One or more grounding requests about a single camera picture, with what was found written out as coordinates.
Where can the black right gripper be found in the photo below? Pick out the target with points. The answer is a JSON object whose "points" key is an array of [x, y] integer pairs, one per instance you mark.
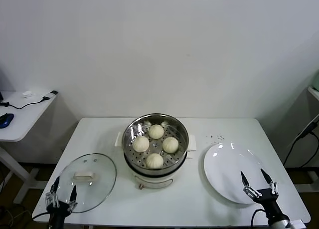
{"points": [[268, 196]]}

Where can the steel perforated steamer basket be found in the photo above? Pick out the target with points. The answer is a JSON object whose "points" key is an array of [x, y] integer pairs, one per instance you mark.
{"points": [[179, 136]]}

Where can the round glass pot lid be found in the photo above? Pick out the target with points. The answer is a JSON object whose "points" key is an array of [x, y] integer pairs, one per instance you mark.
{"points": [[99, 169]]}

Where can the white electric cooker base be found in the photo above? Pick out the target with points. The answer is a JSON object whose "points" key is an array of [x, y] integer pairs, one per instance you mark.
{"points": [[152, 180]]}

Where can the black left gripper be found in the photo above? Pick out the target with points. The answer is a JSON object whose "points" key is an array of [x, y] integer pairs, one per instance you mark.
{"points": [[58, 210]]}

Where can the blue computer mouse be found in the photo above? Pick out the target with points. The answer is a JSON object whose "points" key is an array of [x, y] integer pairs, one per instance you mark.
{"points": [[5, 120]]}

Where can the white round plate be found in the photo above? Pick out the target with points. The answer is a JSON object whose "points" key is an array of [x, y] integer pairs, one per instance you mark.
{"points": [[224, 164]]}

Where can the white steamed baozi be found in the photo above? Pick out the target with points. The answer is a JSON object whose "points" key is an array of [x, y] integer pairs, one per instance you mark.
{"points": [[156, 131], [154, 160], [170, 145], [140, 143]]}

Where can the dark monitor edge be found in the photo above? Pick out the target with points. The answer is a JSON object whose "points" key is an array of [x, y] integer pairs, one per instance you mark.
{"points": [[1, 89]]}

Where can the crumpled white tissue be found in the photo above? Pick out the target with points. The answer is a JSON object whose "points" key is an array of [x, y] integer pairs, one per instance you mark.
{"points": [[27, 94]]}

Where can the pale green box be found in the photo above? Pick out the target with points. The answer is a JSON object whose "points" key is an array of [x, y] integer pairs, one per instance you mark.
{"points": [[315, 80]]}

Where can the white side table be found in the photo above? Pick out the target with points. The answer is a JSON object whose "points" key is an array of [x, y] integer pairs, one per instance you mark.
{"points": [[22, 124]]}

